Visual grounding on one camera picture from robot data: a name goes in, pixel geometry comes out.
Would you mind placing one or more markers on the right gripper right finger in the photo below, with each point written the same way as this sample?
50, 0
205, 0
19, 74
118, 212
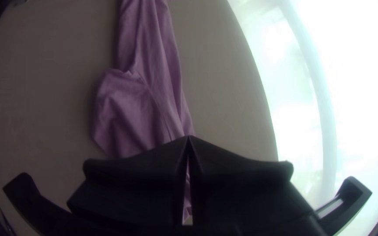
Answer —
241, 196

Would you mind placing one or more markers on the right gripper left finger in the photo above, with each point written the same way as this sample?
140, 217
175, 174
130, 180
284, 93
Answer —
143, 190

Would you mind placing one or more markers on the purple t-shirt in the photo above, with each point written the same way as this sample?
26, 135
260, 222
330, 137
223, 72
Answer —
136, 108

